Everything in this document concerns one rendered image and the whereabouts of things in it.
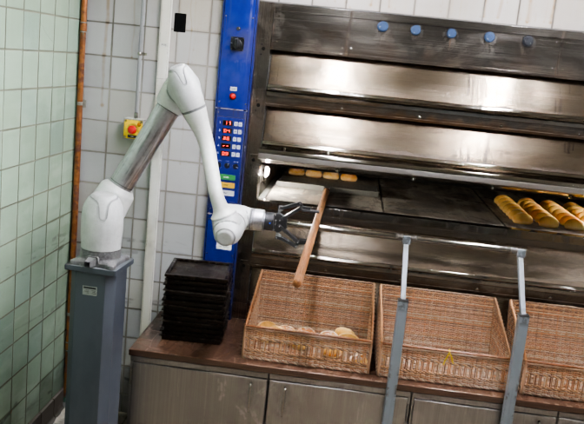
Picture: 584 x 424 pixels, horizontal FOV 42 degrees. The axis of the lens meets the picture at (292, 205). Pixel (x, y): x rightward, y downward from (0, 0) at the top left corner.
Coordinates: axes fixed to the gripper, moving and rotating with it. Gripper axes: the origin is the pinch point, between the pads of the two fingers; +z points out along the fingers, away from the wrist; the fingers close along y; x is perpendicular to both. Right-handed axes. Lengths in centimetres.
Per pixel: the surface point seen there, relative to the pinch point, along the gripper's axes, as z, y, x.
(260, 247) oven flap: -27, 24, -51
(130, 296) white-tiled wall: -89, 58, -52
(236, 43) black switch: -46, -70, -46
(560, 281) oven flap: 115, 23, -53
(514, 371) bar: 86, 48, 6
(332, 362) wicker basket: 14, 59, -4
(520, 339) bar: 87, 35, 6
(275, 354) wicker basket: -11, 58, -4
